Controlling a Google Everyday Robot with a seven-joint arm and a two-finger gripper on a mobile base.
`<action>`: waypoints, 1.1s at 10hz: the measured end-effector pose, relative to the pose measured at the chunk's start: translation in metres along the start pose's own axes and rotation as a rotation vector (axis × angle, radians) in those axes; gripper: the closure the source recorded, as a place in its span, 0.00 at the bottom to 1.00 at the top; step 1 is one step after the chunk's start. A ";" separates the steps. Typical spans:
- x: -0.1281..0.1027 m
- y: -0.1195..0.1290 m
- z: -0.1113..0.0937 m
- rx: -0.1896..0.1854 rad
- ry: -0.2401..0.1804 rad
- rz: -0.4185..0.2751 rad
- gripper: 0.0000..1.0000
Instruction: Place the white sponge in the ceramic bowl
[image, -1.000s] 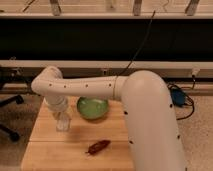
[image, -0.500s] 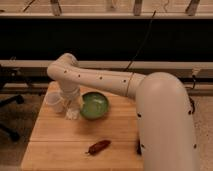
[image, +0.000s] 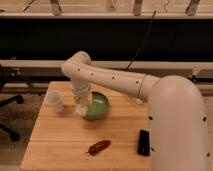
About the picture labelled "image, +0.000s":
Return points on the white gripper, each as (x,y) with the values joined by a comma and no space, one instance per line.
(83,95)

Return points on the black rectangular remote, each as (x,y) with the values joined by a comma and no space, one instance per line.
(143,143)

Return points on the green ceramic bowl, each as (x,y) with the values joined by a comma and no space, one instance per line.
(98,107)

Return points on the translucent plastic cup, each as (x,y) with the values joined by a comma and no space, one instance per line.
(54,99)

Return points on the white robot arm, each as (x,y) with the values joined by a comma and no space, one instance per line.
(177,118)

